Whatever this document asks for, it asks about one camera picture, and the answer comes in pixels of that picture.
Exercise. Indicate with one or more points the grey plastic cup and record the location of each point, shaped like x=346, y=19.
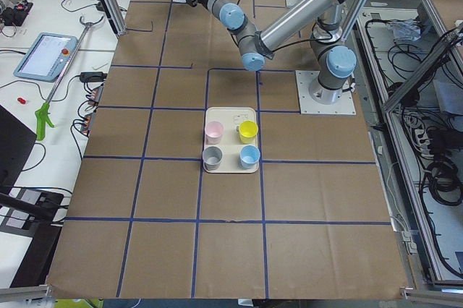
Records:
x=212, y=157

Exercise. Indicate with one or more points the blue teach pendant tablet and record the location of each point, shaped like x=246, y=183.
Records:
x=46, y=58

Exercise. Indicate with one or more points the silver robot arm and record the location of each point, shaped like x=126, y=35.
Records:
x=255, y=46

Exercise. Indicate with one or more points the yellow plastic cup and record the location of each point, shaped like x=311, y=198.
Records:
x=248, y=131

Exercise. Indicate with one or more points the cream bunny tray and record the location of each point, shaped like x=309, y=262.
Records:
x=230, y=144

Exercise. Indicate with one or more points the pink plastic cup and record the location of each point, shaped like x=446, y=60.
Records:
x=214, y=131

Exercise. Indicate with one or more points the black monitor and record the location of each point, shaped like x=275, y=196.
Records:
x=17, y=142

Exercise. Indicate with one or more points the black power adapter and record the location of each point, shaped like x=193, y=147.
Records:
x=92, y=77

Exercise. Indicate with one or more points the metal reacher grabber tool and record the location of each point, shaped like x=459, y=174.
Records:
x=42, y=113

